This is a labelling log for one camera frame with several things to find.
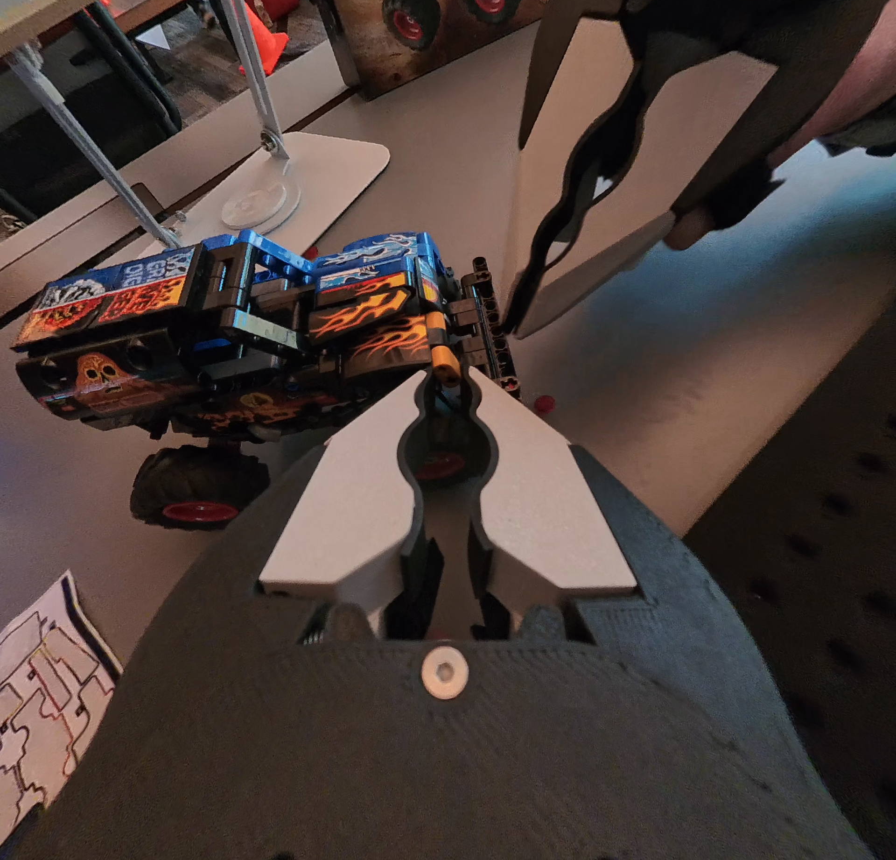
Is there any dark perforated chair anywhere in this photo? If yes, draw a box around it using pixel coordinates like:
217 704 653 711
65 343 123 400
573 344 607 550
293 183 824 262
682 300 896 860

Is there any grey desk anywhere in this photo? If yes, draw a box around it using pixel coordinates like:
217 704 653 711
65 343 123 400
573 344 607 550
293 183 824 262
0 20 896 665

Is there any brick-built monster truck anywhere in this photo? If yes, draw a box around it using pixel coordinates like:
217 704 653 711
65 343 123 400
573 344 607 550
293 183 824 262
10 230 522 528

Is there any red rim toy wheel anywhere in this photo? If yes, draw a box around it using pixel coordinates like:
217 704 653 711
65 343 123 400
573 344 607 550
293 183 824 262
406 412 494 486

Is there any monster truck toy box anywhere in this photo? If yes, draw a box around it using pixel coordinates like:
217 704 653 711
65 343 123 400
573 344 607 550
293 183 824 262
308 0 561 101

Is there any white book stand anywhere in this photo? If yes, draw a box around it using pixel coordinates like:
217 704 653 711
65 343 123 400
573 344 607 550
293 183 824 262
0 0 391 259

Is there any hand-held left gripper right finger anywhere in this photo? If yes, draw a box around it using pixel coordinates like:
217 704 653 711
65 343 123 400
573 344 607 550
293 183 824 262
465 370 638 640

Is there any orange traffic cone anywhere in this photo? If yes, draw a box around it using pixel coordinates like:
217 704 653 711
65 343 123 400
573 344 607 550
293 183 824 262
238 2 289 77

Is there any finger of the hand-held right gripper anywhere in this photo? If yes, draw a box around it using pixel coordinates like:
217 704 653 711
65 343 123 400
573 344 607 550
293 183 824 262
504 14 645 330
514 48 779 340

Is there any person's right hand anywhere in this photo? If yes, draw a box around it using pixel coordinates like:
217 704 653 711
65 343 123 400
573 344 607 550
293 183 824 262
664 23 896 252

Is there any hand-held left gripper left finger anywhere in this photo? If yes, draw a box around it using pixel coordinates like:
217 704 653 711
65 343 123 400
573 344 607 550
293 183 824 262
258 370 445 642

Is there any sticker sheet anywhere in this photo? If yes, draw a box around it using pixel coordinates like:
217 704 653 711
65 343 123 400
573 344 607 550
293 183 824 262
0 569 123 833

